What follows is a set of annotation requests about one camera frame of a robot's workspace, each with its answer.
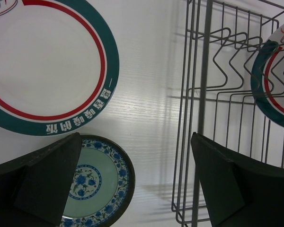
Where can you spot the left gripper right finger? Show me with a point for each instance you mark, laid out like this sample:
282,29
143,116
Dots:
239,191

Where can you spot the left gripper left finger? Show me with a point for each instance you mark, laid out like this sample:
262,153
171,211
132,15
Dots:
34,188

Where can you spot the green red rimmed plate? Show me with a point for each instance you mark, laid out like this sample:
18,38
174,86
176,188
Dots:
59,65
267,77

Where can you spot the blue floral green plate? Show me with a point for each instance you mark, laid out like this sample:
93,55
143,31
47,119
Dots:
102,187

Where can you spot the grey wire dish rack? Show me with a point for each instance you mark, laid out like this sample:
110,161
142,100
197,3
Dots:
221,42

